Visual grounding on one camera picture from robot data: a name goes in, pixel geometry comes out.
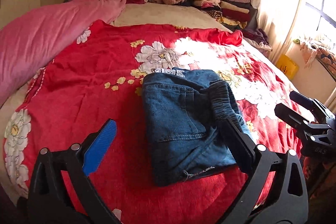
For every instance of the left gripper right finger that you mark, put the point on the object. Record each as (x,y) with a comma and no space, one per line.
(275,190)

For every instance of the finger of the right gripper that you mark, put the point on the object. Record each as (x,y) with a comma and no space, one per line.
(318,110)
(292,118)

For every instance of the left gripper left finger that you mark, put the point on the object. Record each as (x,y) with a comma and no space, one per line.
(60,189)

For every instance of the blue denim pants lace trim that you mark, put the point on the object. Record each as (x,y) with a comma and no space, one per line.
(184,120)

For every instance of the yellow paper bag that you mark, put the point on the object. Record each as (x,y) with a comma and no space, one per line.
(287,66)

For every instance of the patterned clothes on windowsill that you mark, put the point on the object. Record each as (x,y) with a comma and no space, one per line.
(314,49)

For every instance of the dark purple clothes pile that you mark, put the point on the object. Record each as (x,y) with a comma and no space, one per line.
(258,39)

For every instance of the stack of folded clothes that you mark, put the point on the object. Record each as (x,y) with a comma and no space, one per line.
(232,14)

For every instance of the red floral quilt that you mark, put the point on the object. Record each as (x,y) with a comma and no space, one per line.
(100,76)

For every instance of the beige bed sheet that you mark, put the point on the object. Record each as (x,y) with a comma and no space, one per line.
(133,14)

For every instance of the pink blanket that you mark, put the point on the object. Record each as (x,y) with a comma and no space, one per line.
(30,41)

